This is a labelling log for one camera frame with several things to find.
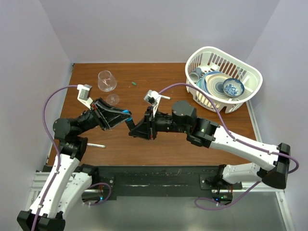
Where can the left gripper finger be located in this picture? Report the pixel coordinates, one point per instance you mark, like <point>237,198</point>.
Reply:
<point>113,120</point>
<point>104,107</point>

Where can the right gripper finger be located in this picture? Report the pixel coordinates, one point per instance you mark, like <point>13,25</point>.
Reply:
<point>140,134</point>
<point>144,123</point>

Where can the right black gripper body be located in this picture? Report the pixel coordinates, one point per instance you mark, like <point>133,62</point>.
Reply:
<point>163,121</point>

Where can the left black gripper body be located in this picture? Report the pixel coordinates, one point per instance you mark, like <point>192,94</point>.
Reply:
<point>93,119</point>

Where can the blue marker cap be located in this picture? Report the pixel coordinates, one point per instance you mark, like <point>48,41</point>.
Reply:
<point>128,115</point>

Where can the white pen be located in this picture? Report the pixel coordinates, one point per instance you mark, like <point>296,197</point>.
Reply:
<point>96,145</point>
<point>165,97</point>

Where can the black marker pen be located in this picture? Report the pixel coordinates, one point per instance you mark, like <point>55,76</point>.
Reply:
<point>130,124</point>

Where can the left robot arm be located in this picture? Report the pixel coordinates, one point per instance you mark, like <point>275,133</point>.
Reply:
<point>64,187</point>

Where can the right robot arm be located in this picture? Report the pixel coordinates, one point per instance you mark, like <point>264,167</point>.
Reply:
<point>268,164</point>

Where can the clear wine glass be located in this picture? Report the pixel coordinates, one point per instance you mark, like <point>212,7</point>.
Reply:
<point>107,83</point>

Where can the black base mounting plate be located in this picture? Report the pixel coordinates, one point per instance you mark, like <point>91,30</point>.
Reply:
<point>161,181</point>

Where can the light blue plate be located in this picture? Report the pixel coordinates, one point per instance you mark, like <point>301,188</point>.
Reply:
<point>202,82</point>

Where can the grey mug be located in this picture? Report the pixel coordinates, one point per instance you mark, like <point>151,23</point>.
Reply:
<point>196,74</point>

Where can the beige blue plate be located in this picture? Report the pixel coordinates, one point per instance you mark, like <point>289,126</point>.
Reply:
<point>215,85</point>

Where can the blue patterned bowl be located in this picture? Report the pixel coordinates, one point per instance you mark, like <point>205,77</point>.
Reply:
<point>233,87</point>

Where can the white plastic dish basket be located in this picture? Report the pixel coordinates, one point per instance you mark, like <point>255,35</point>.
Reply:
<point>211,59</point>

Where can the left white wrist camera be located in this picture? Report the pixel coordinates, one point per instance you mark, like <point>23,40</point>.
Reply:
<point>84,95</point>

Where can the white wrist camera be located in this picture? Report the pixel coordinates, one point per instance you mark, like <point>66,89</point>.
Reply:
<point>153,98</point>
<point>84,95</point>

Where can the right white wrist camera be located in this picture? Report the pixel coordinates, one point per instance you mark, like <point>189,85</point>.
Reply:
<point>153,98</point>

